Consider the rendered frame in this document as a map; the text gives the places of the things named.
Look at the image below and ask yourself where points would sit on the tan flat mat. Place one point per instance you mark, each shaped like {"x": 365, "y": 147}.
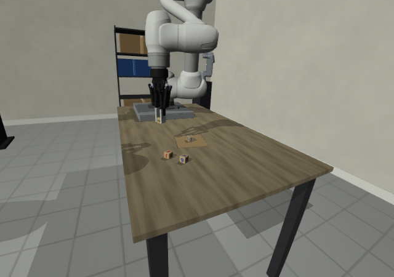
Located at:
{"x": 182, "y": 142}

